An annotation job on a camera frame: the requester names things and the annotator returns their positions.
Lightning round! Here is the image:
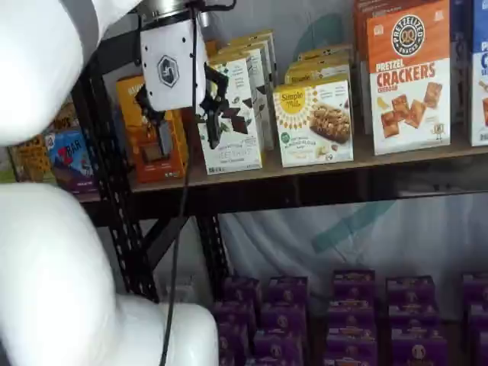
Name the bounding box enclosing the orange Pretzel Crackers box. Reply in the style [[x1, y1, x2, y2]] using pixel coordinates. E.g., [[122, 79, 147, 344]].
[[352, 0, 420, 134], [365, 0, 452, 156]]

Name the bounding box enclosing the purple snack box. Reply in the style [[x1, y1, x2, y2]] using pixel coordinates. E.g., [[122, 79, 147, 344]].
[[391, 327, 448, 366], [323, 352, 378, 366], [224, 277, 263, 306], [212, 300, 257, 332], [253, 329, 304, 360], [385, 276, 435, 306], [461, 272, 488, 306], [326, 326, 378, 359], [476, 331, 488, 366], [246, 356, 291, 366], [266, 277, 309, 306], [333, 269, 377, 302], [467, 303, 488, 332], [328, 299, 377, 329], [388, 303, 439, 332], [217, 323, 249, 366], [261, 303, 308, 332]]

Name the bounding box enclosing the blue and white cracker box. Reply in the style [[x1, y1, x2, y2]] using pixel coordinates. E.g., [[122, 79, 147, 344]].
[[469, 0, 488, 148]]

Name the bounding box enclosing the dark blue cracker box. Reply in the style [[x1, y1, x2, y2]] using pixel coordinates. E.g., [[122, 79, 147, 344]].
[[449, 0, 474, 123]]

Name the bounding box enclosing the white yellow-label Simple Mills box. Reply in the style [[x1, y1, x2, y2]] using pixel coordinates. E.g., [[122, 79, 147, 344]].
[[297, 44, 354, 64], [284, 63, 352, 85], [272, 79, 355, 168]]

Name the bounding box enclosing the black metal shelf frame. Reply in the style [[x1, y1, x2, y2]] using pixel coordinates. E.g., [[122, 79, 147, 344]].
[[70, 11, 488, 304]]

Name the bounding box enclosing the white Sweet Thins box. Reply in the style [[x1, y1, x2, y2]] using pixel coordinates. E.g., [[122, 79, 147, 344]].
[[228, 30, 278, 88], [219, 47, 275, 152], [196, 56, 264, 175]]

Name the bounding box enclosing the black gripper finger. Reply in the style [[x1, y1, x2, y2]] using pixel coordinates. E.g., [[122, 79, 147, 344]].
[[133, 85, 175, 158], [196, 63, 230, 150]]

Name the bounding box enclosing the blue Zbar box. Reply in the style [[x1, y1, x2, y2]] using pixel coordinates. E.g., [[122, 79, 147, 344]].
[[43, 129, 98, 194]]

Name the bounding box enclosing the brown Bobo's snack box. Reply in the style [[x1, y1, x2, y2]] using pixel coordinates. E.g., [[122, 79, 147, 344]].
[[49, 101, 83, 133]]

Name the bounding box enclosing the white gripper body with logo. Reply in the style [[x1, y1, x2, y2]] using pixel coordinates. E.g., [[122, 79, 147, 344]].
[[139, 17, 210, 115]]

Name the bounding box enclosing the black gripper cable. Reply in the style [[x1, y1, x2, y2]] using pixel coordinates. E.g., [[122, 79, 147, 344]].
[[159, 0, 237, 366]]

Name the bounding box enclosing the white backdrop sheet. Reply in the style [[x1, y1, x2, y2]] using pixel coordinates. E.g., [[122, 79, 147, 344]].
[[217, 0, 488, 306]]

